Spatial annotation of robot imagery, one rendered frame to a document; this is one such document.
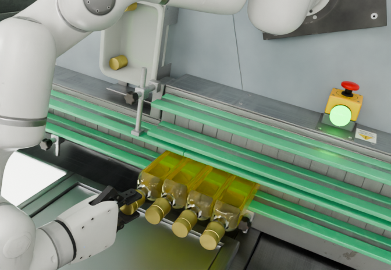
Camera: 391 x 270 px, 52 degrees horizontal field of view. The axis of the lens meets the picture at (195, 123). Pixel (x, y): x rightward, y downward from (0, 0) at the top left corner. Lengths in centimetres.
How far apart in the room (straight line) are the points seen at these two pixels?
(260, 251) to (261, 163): 23
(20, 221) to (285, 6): 49
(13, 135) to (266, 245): 69
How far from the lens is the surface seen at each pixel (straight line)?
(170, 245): 93
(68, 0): 54
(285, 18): 66
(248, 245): 101
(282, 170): 91
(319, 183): 91
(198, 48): 108
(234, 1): 62
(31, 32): 55
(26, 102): 56
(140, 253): 90
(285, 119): 93
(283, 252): 105
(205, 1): 60
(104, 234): 76
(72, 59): 131
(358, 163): 88
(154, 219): 79
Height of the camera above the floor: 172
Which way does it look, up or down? 59 degrees down
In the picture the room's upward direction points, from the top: 130 degrees counter-clockwise
